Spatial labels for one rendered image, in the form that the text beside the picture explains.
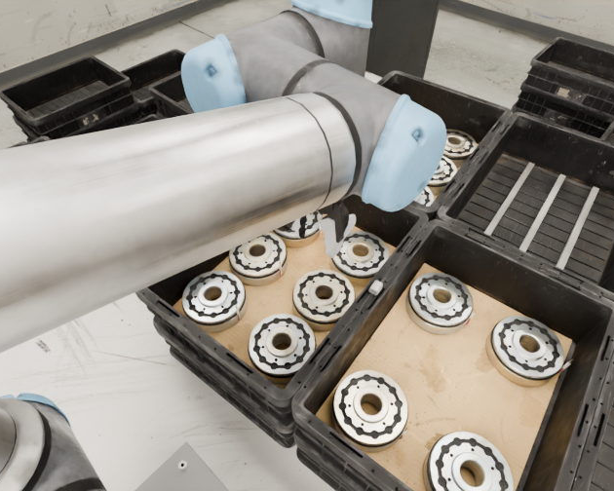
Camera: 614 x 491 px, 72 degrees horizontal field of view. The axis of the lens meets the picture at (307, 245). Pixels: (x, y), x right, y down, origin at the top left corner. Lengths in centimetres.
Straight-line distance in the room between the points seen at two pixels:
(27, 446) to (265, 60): 42
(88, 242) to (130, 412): 68
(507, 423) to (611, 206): 56
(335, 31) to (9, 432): 47
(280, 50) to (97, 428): 69
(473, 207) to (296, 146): 73
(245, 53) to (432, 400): 52
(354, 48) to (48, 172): 32
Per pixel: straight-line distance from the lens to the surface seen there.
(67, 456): 56
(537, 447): 71
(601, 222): 103
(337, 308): 69
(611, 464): 75
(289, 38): 39
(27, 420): 53
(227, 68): 36
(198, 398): 81
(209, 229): 20
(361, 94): 30
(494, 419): 70
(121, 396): 86
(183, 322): 61
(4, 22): 343
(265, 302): 73
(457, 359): 72
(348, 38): 43
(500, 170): 105
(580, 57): 239
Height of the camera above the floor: 144
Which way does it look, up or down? 50 degrees down
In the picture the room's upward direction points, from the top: straight up
